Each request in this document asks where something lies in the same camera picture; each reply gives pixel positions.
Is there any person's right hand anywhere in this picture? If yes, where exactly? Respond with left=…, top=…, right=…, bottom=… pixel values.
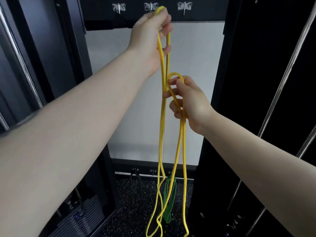
left=164, top=76, right=216, bottom=135

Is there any black hook rail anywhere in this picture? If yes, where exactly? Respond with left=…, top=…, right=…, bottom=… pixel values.
left=112, top=158, right=197, bottom=181

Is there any person's left hand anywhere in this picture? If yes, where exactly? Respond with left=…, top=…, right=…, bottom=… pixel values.
left=127, top=7, right=173, bottom=77

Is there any chrome guide rod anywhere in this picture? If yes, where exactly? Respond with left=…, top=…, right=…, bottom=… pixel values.
left=226, top=2, right=316, bottom=212
left=0, top=6, right=43, bottom=109
left=244, top=126, right=316, bottom=237

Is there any black machine frame post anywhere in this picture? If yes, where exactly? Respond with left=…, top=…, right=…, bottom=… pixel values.
left=53, top=0, right=119, bottom=210
left=188, top=0, right=316, bottom=237

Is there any black resistance band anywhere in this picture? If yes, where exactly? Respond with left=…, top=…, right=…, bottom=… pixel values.
left=129, top=170, right=144, bottom=210

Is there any person's right forearm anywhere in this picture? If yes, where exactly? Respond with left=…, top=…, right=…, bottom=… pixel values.
left=200, top=111, right=316, bottom=237

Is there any black weight stack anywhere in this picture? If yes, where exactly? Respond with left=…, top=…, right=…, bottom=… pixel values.
left=48, top=194, right=108, bottom=237

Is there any green resistance band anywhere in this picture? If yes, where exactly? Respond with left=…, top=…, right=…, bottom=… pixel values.
left=162, top=176, right=177, bottom=224

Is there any black hook rack board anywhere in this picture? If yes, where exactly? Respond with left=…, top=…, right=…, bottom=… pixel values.
left=80, top=0, right=230, bottom=31

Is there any silver butterfly wall hook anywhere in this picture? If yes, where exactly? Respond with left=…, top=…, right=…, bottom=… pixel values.
left=144, top=2, right=159, bottom=12
left=112, top=3, right=126, bottom=14
left=177, top=1, right=193, bottom=16

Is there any person's left forearm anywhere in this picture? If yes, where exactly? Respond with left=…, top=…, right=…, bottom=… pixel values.
left=0, top=48, right=151, bottom=237

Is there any yellow resistance band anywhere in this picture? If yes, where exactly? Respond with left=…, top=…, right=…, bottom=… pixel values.
left=146, top=6, right=190, bottom=237

